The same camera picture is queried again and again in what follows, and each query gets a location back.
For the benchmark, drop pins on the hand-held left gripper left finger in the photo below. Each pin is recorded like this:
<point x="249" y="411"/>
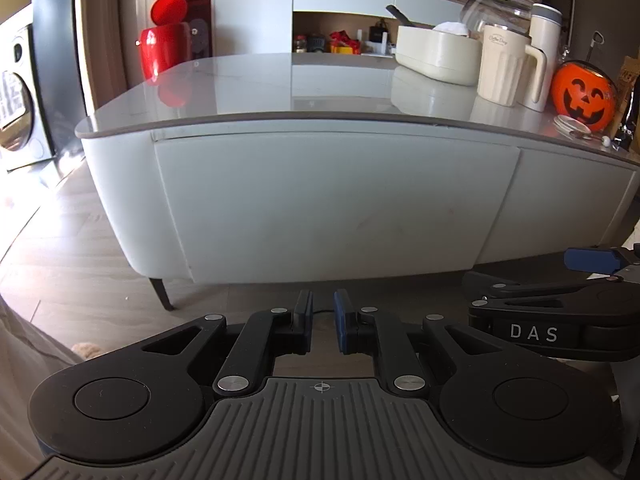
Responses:
<point x="302" y="312"/>

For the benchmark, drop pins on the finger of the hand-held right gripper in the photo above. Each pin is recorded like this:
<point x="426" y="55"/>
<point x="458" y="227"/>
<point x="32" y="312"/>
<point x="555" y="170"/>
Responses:
<point x="492" y="291"/>
<point x="592" y="260"/>

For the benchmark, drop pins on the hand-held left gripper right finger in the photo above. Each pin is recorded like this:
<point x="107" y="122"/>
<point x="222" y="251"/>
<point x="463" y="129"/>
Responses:
<point x="342" y="320"/>

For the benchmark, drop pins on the white round lid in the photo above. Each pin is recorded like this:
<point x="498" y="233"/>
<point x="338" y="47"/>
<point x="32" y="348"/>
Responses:
<point x="570" y="124"/>

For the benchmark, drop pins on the orange pumpkin bucket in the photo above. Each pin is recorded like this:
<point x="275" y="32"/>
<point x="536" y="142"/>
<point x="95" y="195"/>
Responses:
<point x="582" y="92"/>

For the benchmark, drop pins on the brown paper packet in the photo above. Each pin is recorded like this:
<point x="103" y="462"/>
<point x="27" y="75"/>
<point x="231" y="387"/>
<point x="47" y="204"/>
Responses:
<point x="631" y="80"/>

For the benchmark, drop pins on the cream ribbed mug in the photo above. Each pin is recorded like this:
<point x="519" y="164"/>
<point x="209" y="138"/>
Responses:
<point x="500" y="67"/>

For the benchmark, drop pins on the metal hook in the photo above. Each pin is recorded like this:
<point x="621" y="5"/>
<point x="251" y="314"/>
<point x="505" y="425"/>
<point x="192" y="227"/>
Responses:
<point x="595" y="42"/>

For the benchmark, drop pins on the beige fluffy slipper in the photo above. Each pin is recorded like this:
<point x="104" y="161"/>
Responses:
<point x="85" y="350"/>

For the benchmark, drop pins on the white cabinet grey top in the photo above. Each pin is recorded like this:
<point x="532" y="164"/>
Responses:
<point x="240" y="90"/>

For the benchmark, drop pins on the white thermos bottle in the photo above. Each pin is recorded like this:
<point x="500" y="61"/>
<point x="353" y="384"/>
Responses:
<point x="546" y="27"/>

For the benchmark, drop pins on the white oval tub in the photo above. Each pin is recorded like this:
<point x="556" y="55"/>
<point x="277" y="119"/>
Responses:
<point x="435" y="57"/>

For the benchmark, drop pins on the yellow toy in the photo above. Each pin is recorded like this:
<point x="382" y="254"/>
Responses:
<point x="345" y="49"/>

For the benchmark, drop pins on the glass jar with lid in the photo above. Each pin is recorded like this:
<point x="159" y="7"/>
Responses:
<point x="495" y="7"/>

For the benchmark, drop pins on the red toy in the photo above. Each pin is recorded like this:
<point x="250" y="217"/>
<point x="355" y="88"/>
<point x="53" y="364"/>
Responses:
<point x="342" y="36"/>

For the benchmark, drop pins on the small black bag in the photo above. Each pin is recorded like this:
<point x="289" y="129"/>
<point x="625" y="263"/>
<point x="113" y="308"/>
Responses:
<point x="378" y="31"/>

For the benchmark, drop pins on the grey figure board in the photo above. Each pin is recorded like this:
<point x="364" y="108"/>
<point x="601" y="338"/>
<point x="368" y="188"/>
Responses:
<point x="198" y="37"/>

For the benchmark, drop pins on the red toy container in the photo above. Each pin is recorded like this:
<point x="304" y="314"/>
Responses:
<point x="165" y="35"/>

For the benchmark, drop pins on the white washing machine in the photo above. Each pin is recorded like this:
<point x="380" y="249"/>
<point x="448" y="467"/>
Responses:
<point x="15" y="100"/>

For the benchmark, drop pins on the dark door frame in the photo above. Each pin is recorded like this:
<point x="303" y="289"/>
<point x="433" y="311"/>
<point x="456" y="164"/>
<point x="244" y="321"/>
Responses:
<point x="57" y="60"/>

